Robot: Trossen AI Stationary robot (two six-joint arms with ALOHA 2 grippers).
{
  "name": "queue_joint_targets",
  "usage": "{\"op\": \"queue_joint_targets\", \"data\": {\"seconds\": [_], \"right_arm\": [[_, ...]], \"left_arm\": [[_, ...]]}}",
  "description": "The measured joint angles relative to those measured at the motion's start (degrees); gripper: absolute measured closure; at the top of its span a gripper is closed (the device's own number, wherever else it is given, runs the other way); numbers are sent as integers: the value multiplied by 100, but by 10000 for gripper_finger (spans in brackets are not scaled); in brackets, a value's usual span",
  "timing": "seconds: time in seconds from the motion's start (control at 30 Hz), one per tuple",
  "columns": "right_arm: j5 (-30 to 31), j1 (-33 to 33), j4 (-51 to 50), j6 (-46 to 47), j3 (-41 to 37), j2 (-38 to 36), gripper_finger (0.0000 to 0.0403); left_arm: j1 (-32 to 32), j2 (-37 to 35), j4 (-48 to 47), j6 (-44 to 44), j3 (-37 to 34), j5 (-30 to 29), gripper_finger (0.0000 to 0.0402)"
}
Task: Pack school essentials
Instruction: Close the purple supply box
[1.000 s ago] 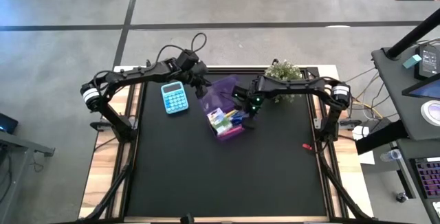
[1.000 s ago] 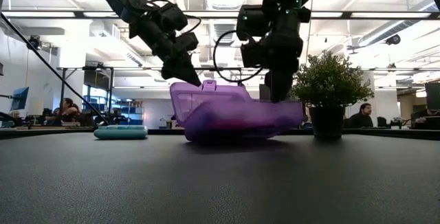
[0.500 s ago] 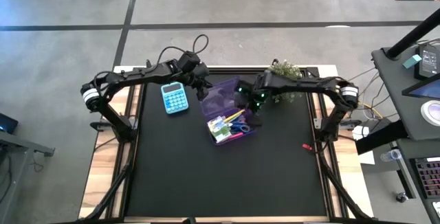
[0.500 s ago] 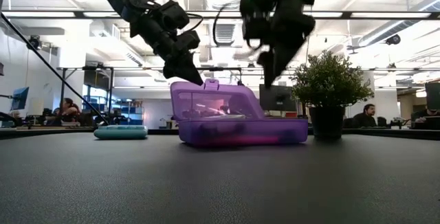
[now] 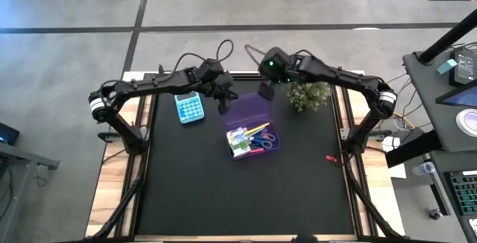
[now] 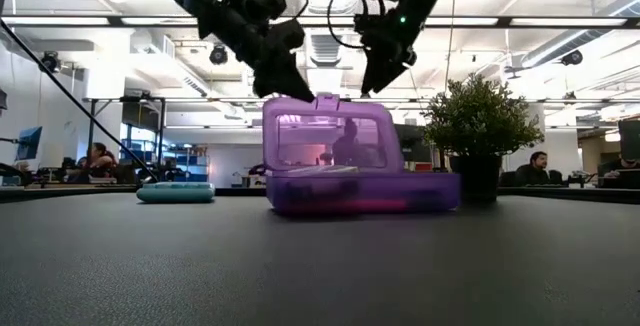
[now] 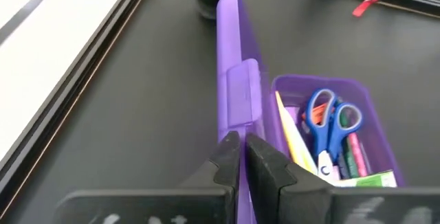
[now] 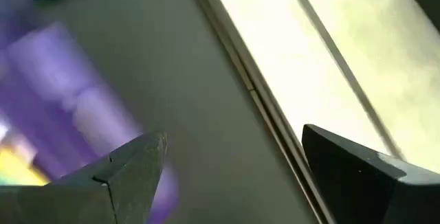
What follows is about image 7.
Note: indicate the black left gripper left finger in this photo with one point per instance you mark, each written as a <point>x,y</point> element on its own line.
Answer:
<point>227,169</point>

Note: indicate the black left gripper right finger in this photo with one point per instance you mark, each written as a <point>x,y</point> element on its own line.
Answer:
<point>268,176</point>

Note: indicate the yellow highlighter pen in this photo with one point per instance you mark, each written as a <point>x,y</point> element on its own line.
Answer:
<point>295,141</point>

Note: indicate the green marker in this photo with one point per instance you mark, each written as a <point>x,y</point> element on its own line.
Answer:
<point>350,162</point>

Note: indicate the pink marker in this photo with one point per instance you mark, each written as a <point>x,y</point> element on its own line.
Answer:
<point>357,152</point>

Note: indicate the white green packet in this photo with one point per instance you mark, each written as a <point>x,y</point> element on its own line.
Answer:
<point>371,180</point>

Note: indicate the purple plastic pencil box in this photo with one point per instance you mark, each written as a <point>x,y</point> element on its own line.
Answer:
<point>237,45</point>

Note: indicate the light purple sticky notes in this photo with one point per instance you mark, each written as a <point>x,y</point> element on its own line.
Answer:
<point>294,113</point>

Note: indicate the small orange eraser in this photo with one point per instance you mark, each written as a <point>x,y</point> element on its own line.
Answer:
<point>318,114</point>

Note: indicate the black work mat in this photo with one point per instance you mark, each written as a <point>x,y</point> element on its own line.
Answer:
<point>86,62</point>

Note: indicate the red tag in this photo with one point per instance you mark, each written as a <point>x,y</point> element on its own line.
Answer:
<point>364,7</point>

